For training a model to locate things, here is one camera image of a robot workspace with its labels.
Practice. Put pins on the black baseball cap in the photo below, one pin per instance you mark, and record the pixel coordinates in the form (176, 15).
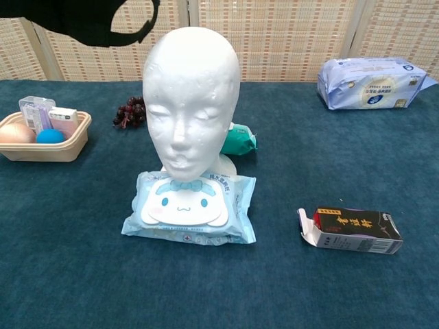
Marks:
(68, 17)

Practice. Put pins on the white foam mannequin head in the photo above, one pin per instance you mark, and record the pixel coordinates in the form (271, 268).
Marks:
(190, 103)

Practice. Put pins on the green wipes pack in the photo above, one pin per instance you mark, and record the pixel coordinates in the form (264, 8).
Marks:
(240, 140)

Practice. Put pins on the blue cartoon wet wipes pack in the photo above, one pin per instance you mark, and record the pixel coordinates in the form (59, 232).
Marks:
(188, 209)

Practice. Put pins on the dark purple grape bunch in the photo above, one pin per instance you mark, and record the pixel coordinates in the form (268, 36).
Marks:
(132, 111)

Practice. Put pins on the bamboo folding screen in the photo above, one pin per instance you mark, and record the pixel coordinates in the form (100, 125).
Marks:
(274, 34)

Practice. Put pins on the black carton with open flap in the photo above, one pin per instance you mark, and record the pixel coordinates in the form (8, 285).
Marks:
(356, 229)

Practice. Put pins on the pink white small box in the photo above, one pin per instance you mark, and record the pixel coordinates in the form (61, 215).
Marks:
(63, 120)

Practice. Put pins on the beige plastic tray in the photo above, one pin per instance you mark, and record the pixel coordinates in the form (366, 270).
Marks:
(51, 152)

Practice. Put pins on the large blue tissue pack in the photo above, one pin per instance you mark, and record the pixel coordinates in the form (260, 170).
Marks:
(370, 85)

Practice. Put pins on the blue ball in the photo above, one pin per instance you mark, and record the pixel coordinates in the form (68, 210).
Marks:
(50, 136)

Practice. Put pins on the clear purple box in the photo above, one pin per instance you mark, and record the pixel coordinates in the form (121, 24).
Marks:
(34, 113)

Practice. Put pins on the peach coloured egg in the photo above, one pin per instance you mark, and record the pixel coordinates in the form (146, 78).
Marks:
(17, 133)

